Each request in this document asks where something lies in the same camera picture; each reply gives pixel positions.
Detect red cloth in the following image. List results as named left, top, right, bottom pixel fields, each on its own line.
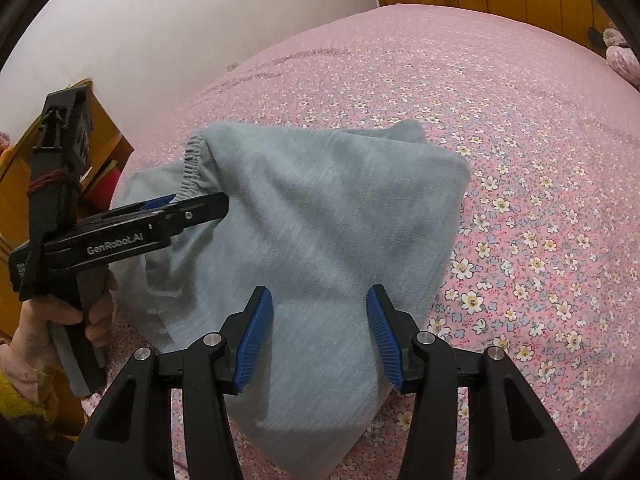
left=92, top=167, right=122, bottom=211

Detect pink quilt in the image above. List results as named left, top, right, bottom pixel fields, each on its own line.
left=602, top=27, right=640, bottom=81

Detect person's left hand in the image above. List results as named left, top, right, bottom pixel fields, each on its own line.
left=0, top=287, right=117, bottom=401

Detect wooden nightstand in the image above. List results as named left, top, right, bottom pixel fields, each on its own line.
left=0, top=79, right=136, bottom=431

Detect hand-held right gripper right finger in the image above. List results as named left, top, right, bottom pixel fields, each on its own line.
left=366, top=285, right=582, bottom=480

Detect person's left forearm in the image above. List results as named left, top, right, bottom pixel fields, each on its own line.
left=0, top=360, right=61, bottom=428

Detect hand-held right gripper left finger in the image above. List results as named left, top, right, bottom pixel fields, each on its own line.
left=65, top=286, right=274, bottom=480

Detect grey pants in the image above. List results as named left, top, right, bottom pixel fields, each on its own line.
left=111, top=120, right=472, bottom=461

